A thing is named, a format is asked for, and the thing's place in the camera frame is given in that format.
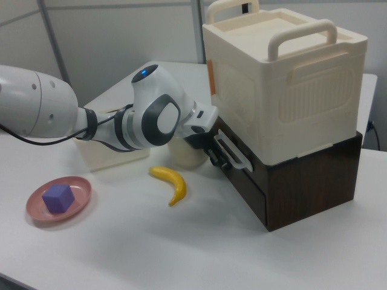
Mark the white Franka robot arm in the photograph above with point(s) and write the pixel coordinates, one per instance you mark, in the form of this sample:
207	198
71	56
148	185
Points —
30	99

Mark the yellow banana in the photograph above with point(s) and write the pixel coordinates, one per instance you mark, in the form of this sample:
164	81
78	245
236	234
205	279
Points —
178	184

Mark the pink plate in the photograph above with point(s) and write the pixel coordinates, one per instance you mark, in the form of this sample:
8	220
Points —
77	190

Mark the white lidded cup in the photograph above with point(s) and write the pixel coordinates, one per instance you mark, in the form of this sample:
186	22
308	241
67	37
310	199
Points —
186	157

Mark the dark brown drawer cabinet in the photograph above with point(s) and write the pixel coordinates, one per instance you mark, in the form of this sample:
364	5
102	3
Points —
311	184

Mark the cream plastic storage box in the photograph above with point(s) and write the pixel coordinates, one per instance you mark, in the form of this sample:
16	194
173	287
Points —
302	99

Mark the white open plastic bin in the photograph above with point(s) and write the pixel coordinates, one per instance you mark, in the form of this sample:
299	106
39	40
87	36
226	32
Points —
102	157

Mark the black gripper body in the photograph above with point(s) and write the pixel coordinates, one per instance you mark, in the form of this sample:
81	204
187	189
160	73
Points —
201	139

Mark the purple cube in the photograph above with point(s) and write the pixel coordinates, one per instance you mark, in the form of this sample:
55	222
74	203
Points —
57	199

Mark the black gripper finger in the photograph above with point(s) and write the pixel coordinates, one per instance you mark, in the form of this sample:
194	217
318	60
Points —
225	163
214	157

